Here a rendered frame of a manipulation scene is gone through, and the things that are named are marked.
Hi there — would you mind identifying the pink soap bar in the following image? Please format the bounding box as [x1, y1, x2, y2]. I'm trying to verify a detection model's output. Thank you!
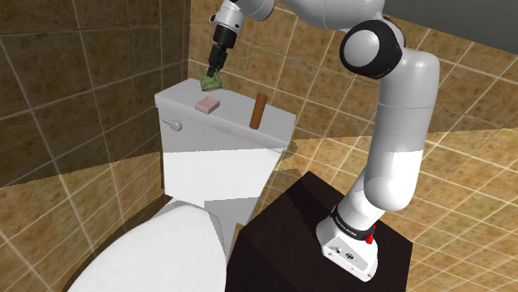
[194, 96, 221, 114]

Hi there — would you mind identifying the white toilet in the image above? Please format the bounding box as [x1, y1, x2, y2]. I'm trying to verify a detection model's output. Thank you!
[67, 77, 298, 292]

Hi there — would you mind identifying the brown cylinder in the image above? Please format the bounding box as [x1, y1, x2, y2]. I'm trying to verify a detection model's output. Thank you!
[249, 93, 269, 130]

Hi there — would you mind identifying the green cloth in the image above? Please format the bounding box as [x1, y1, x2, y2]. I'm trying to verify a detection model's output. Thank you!
[199, 69, 224, 91]

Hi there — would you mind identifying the dark robot stand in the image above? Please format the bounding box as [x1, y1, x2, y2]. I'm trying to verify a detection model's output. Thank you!
[224, 170, 413, 292]

